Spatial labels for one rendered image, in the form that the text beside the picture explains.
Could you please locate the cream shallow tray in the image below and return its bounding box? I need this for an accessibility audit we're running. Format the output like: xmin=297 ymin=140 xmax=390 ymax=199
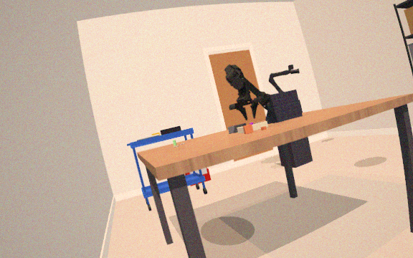
xmin=237 ymin=121 xmax=268 ymax=133

